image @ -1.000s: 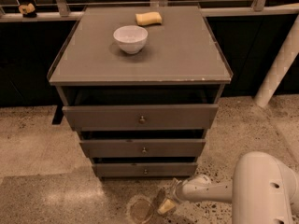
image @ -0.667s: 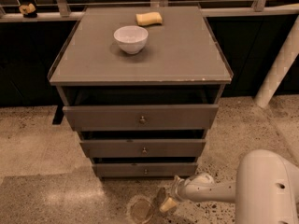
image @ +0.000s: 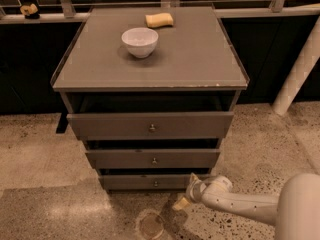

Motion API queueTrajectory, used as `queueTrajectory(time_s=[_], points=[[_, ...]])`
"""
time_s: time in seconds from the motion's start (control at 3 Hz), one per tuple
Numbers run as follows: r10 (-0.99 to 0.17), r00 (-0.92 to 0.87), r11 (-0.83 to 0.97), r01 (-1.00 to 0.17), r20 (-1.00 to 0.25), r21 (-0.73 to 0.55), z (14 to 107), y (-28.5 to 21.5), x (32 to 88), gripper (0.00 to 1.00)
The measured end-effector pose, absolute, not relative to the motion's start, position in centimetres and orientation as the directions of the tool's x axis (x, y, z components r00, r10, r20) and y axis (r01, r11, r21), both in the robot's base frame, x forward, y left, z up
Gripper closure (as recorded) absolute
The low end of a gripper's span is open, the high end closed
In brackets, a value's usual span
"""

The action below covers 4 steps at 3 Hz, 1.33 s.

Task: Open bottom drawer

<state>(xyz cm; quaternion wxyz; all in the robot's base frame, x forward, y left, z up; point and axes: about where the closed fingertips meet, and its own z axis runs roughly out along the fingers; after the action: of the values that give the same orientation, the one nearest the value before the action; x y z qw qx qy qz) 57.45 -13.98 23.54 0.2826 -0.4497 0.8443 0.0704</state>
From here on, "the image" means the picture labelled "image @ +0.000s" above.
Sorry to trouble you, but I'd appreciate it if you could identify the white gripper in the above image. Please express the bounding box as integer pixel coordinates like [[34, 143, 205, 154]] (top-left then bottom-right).
[[172, 173, 233, 211]]

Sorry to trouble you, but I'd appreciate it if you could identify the grey bottom drawer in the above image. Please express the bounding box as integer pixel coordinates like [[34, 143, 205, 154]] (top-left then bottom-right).
[[100, 174, 190, 191]]

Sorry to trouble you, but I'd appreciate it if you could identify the grey drawer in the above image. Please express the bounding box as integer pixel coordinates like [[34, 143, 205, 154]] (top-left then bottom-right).
[[100, 174, 190, 191], [67, 112, 233, 140], [86, 149, 220, 169]]

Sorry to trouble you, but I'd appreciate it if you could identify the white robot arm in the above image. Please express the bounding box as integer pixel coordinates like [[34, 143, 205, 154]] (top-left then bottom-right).
[[173, 173, 320, 240]]

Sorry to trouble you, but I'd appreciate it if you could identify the grey middle drawer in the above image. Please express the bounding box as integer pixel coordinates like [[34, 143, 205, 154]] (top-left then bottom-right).
[[86, 149, 220, 169]]

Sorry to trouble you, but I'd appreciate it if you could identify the grey top drawer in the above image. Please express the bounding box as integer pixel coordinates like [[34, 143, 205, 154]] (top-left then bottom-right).
[[67, 112, 233, 140]]

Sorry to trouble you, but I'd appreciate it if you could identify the grey drawer cabinet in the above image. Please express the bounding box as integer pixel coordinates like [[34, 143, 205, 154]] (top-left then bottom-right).
[[51, 7, 249, 180]]

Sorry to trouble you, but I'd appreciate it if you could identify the round floor drain cover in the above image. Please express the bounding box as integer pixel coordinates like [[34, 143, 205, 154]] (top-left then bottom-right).
[[136, 210, 165, 240]]

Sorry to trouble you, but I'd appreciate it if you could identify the white ceramic bowl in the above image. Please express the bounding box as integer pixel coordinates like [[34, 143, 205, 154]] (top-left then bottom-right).
[[121, 27, 159, 58]]

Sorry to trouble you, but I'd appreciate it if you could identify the yellow sponge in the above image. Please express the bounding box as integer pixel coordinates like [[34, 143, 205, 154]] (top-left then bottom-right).
[[145, 13, 174, 28]]

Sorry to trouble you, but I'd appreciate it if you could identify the white diagonal pole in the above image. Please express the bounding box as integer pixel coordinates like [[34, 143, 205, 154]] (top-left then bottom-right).
[[272, 16, 320, 116]]

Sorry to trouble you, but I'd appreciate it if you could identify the metal window railing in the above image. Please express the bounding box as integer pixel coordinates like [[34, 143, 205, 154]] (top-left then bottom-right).
[[0, 0, 320, 26]]

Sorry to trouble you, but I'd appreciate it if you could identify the small yellow black object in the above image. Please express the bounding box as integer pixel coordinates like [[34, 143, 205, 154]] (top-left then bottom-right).
[[20, 3, 40, 19]]

